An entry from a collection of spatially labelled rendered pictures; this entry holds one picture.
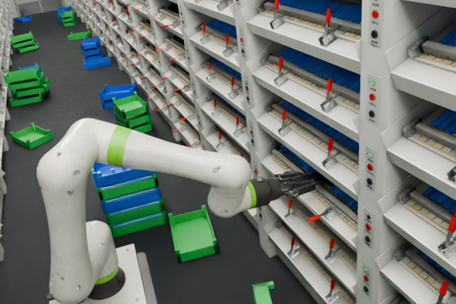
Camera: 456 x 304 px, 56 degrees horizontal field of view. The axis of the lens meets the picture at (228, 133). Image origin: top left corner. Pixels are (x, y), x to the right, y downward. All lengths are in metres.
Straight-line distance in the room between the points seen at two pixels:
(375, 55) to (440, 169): 0.28
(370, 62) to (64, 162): 0.76
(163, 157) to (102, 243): 0.41
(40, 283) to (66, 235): 1.08
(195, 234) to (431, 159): 1.49
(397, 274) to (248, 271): 0.91
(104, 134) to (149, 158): 0.14
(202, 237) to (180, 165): 1.07
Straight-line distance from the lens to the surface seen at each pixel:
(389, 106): 1.04
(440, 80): 0.94
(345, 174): 1.31
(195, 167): 1.22
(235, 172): 1.21
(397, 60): 1.00
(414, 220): 1.16
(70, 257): 1.32
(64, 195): 1.17
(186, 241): 2.25
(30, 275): 2.40
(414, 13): 1.01
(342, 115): 1.22
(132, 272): 1.69
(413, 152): 1.06
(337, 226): 1.43
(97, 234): 1.50
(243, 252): 2.14
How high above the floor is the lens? 1.44
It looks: 27 degrees down
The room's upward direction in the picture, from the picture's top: 8 degrees counter-clockwise
